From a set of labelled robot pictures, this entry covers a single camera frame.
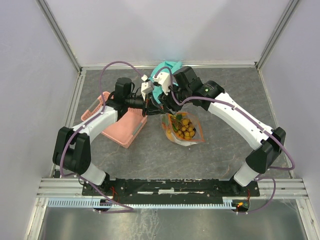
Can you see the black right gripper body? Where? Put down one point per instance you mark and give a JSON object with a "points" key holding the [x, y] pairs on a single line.
{"points": [[170, 102]]}

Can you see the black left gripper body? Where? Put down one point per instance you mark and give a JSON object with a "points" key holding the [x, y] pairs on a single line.
{"points": [[147, 107]]}

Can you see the clear zip top bag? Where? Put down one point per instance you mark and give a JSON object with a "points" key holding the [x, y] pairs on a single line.
{"points": [[199, 138]]}

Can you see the longan bunch with leaves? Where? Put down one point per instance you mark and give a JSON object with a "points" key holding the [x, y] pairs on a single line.
{"points": [[182, 126]]}

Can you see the yellow orange peach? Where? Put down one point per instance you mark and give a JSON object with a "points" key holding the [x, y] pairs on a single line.
{"points": [[169, 135]]}

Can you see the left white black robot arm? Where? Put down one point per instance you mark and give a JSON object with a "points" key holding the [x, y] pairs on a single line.
{"points": [[72, 149]]}

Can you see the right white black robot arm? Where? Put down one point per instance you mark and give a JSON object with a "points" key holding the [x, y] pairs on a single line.
{"points": [[184, 86]]}

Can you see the pink plastic basket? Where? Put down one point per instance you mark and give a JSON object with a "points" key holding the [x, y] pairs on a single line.
{"points": [[124, 131]]}

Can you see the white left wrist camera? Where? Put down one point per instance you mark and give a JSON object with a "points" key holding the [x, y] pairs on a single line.
{"points": [[147, 87]]}

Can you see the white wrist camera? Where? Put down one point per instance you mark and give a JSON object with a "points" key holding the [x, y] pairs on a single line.
{"points": [[147, 87], [162, 83]]}

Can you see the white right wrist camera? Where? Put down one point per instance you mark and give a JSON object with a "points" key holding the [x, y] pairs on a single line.
{"points": [[162, 83]]}

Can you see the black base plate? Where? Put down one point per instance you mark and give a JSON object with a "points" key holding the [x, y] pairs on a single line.
{"points": [[176, 191]]}

